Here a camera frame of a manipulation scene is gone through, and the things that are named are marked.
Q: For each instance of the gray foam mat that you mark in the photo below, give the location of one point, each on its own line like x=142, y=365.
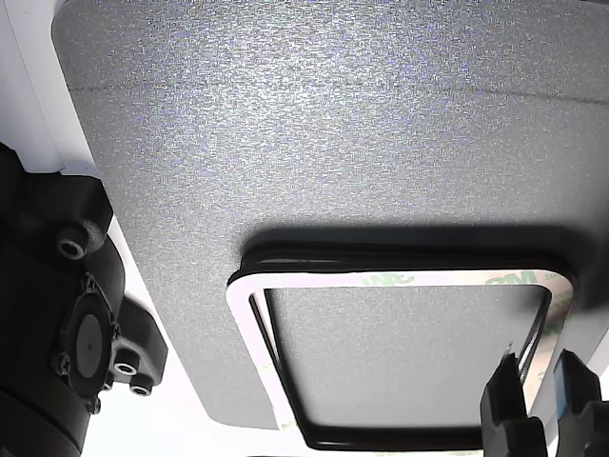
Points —
x=304, y=157

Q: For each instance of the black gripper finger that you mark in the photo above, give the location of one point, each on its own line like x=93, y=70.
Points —
x=583, y=404
x=506, y=409

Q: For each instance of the black frame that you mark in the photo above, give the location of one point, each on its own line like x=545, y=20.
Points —
x=333, y=251

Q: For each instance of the white rail profile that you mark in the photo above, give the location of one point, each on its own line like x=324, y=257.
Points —
x=28, y=71

